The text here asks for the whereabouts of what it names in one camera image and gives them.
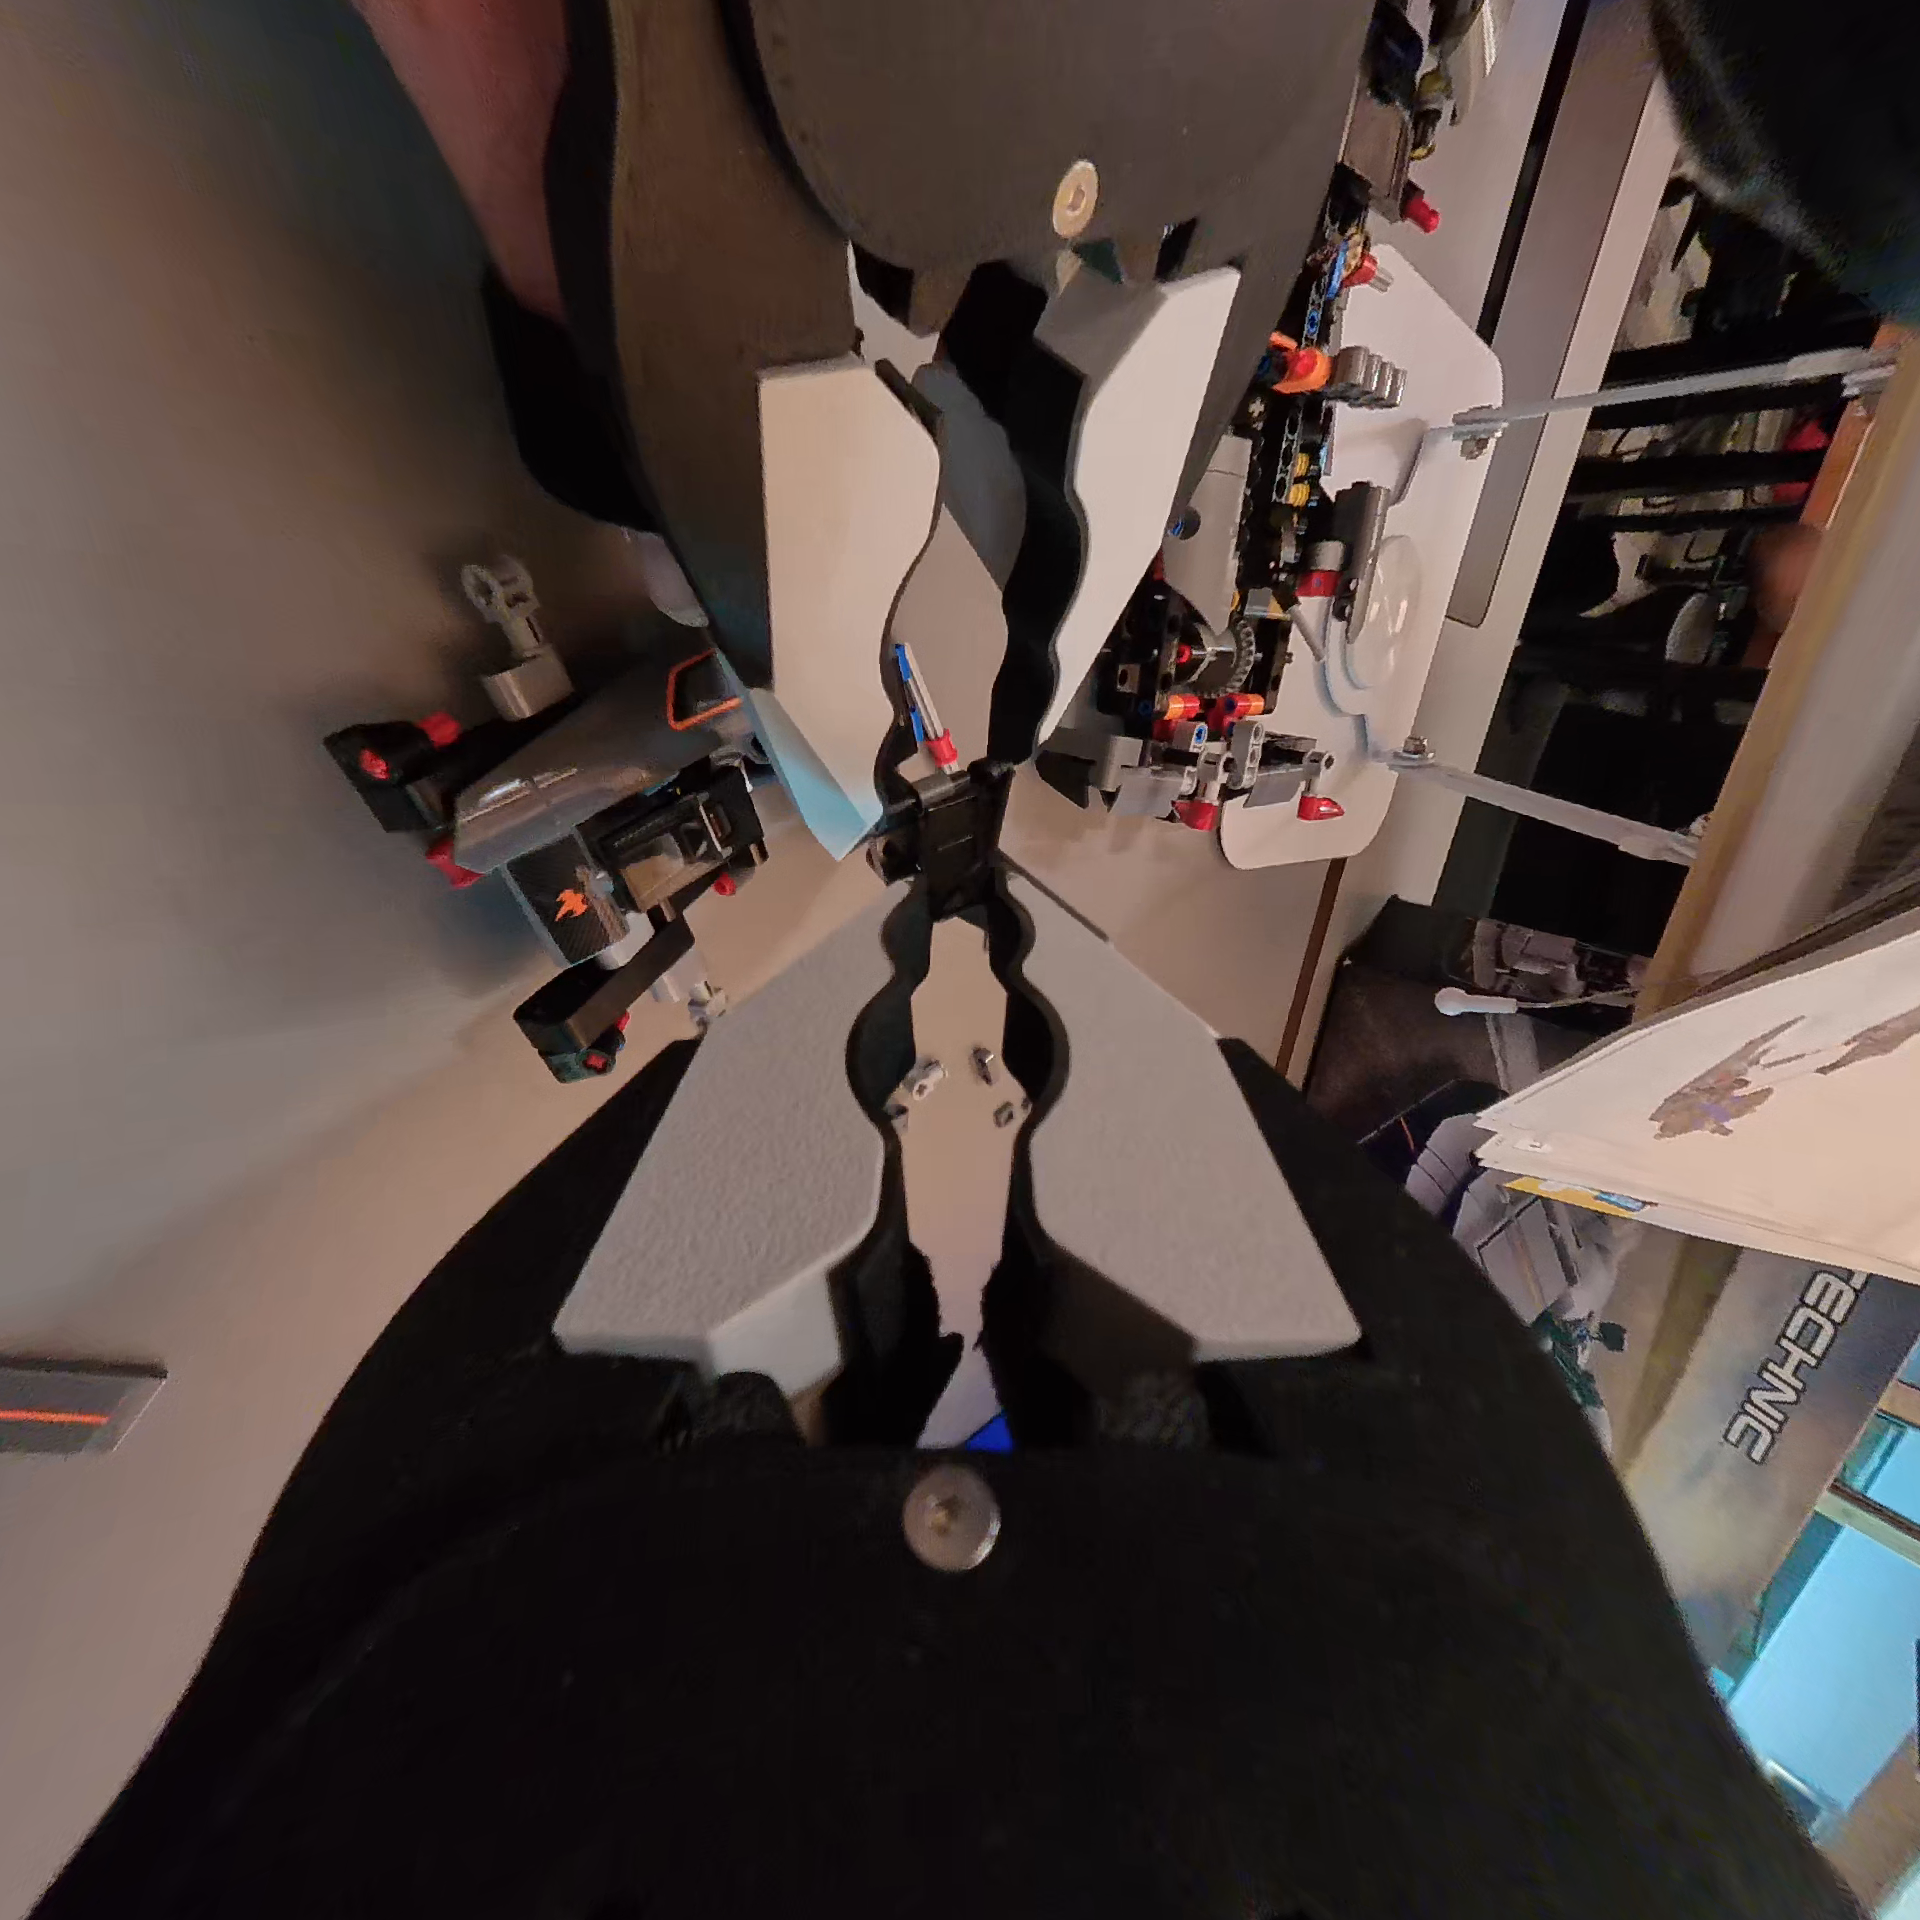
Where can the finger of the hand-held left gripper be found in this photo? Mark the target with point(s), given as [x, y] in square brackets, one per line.
[833, 524]
[1154, 389]

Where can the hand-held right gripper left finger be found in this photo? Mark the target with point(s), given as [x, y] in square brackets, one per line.
[720, 1201]

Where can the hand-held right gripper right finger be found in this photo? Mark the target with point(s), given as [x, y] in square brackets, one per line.
[1184, 1201]

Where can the blue red lego axle pin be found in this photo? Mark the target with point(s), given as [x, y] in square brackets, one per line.
[922, 697]

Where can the black lego fin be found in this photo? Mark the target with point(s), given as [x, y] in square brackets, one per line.
[945, 839]

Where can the black grey lego assembly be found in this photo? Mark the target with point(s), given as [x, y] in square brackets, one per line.
[570, 811]

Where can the large lego car chassis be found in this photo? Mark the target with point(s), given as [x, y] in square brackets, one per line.
[1277, 495]

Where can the light grey lego connector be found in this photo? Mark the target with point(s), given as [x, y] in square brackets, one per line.
[919, 1079]

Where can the lego instruction booklet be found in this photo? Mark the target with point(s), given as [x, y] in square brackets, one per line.
[1723, 1109]

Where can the dark lego set box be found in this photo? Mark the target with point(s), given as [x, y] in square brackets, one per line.
[1769, 1395]

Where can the person's left hand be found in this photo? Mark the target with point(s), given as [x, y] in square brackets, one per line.
[481, 120]

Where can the blue plastic bin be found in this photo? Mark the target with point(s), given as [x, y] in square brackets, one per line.
[984, 1433]

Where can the flat grey orange striped tile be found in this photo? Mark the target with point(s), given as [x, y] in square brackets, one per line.
[75, 1412]

